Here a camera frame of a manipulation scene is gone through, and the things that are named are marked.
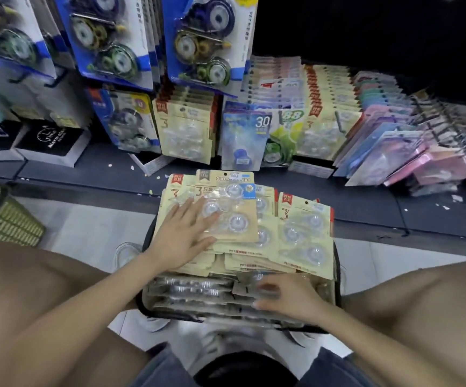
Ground person's right hand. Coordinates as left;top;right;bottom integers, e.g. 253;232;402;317
252;273;323;324

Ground person's left hand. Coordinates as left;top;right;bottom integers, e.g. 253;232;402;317
144;197;222;275

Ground beige correction tape packet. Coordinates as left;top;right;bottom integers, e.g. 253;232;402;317
194;169;259;244

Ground person's left forearm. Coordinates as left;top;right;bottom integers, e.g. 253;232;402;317
0;250;170;387

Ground person's right forearm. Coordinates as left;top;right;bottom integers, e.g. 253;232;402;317
311;304;433;387

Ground black shopping basket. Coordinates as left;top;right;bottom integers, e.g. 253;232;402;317
136;215;343;334

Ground white shelf label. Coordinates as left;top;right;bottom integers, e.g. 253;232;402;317
288;160;335;179
129;152;176;176

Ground pile of beige tape packets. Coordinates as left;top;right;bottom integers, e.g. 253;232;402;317
153;173;335;280

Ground white shoe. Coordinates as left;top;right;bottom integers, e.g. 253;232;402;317
115;242;143;273

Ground light blue tape pack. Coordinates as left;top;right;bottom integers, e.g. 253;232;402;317
221;102;274;172

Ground row of beige tape packs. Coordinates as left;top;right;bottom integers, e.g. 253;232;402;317
152;85;222;165

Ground dark shelf board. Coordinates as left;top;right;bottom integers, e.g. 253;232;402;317
0;141;466;241

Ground blue denim shorts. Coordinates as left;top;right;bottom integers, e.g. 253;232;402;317
130;346;379;387

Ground hanging blue tape blister packs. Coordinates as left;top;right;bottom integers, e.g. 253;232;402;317
93;88;162;154
52;0;165;92
0;0;58;79
163;0;259;98

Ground green tape pack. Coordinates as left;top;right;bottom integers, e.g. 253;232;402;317
263;110;303;168

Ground row of red white packs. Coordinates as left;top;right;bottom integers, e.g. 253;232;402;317
242;56;307;114

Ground long row of beige packs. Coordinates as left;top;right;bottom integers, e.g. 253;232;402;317
293;64;363;162

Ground green plastic basket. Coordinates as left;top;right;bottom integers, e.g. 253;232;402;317
0;179;47;246

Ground row of pastel tape packs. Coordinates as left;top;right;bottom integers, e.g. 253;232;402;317
333;70;428;187

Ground row of pink tape packs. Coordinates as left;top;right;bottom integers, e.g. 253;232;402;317
383;89;466;196

